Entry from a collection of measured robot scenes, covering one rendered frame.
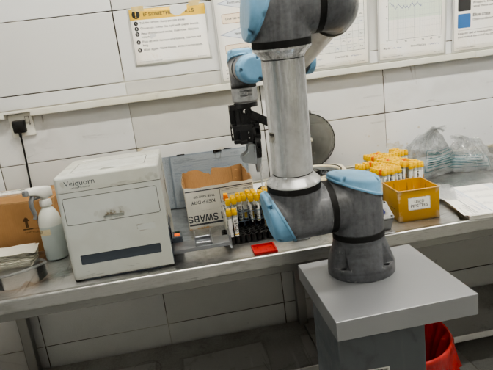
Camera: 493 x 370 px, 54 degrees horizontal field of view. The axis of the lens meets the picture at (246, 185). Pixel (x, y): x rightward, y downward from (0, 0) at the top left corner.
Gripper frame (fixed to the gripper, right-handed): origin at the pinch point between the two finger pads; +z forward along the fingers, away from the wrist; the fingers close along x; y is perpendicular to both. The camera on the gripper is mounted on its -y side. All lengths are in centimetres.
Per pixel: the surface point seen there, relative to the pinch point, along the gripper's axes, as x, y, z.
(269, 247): 11.5, 1.6, 21.6
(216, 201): -16.6, 13.8, 13.5
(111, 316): -51, 63, 67
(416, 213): 10, -45, 19
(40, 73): -52, 70, -36
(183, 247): 10.1, 26.6, 17.9
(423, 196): 11, -48, 14
